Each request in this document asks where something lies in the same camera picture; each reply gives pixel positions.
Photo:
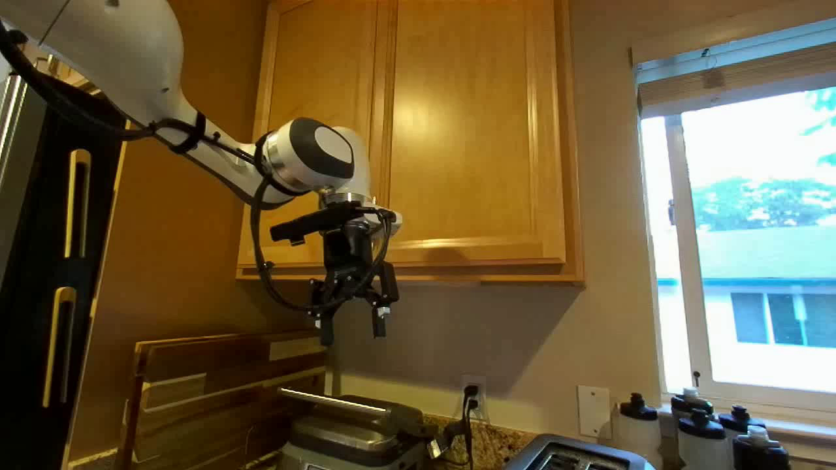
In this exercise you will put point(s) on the tall dark wooden cutting board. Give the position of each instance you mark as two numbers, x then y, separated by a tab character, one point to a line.
199	354

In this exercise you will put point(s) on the white wall switch plate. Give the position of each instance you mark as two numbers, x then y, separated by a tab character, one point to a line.
593	412

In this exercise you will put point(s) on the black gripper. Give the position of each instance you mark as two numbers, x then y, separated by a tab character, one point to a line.
354	258

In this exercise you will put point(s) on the metal toaster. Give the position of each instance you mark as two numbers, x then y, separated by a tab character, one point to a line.
349	428

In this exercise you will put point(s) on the wooden wall cabinet carcass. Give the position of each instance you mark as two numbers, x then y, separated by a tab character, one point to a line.
487	277

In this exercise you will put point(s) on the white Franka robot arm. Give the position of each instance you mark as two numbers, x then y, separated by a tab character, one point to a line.
132	53

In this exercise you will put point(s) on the wide wooden cabinet door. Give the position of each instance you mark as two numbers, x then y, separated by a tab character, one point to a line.
470	131

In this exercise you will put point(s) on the white window frame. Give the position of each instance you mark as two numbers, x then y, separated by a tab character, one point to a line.
689	262

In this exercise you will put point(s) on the striped wooden cutting board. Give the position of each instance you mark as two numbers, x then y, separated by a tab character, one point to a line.
210	428

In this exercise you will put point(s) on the stainless steel refrigerator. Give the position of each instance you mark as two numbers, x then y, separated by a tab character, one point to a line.
12	148

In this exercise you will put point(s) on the stainless steel toaster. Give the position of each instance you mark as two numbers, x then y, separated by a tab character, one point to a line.
564	455

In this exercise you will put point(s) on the window roller blind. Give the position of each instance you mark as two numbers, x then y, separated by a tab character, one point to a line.
741	75

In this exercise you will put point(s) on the white wall outlet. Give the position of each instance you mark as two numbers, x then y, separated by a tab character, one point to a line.
465	384

